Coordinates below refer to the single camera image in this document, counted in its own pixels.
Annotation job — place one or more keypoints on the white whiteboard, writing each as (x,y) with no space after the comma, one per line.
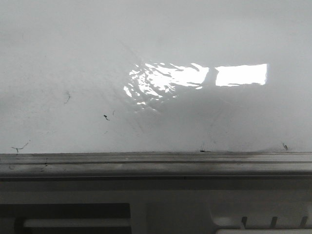
(155,76)

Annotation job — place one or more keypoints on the white plastic appliance housing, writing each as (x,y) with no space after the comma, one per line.
(157,206)

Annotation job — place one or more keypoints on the grey aluminium whiteboard frame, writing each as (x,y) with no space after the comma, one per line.
(154,164)

